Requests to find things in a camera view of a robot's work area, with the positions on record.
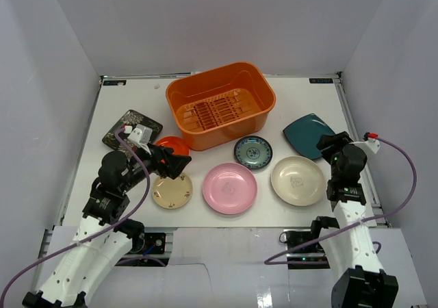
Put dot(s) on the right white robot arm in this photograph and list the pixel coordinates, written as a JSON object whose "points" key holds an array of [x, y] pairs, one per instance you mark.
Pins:
{"points": [[345, 237]]}

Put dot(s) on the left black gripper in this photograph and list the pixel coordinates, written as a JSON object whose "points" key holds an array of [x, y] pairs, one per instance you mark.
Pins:
{"points": [[168, 161]]}

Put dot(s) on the blue floral patterned plate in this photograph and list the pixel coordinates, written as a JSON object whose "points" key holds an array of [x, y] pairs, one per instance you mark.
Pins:
{"points": [[253, 152]]}

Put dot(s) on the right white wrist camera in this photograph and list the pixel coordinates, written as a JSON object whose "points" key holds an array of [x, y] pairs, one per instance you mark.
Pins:
{"points": [[370, 144]]}

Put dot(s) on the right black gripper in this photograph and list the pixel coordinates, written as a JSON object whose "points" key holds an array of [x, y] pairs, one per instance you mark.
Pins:
{"points": [[339, 140]]}

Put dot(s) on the teal square plate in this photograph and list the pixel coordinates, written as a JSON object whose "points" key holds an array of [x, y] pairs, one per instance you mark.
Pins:
{"points": [[304, 133]]}

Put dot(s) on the pink round plate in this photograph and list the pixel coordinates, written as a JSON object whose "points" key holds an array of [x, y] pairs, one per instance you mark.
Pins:
{"points": [[230, 188]]}

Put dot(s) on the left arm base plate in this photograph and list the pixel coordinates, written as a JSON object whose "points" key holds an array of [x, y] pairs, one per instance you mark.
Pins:
{"points": [[148, 251]]}

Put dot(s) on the beige floral round plate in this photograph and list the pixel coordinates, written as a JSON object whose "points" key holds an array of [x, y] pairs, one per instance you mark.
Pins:
{"points": [[172, 193]]}

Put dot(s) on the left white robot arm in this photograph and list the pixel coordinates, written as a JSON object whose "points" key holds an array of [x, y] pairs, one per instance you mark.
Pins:
{"points": [[105, 233]]}

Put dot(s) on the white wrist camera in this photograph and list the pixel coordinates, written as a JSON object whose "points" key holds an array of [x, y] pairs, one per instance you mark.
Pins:
{"points": [[139, 135], [370, 144]]}

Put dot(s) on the orange plastic bin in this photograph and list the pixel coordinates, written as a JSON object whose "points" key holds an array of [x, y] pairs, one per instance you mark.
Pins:
{"points": [[220, 105]]}

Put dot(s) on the cream white round plate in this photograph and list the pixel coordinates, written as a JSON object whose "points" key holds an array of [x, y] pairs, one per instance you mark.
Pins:
{"points": [[298, 181]]}

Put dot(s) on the small orange round plate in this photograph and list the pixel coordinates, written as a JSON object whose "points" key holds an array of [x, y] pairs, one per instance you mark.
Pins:
{"points": [[175, 143]]}

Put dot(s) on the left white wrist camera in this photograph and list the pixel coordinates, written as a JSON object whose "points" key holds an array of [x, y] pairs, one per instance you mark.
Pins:
{"points": [[139, 135]]}

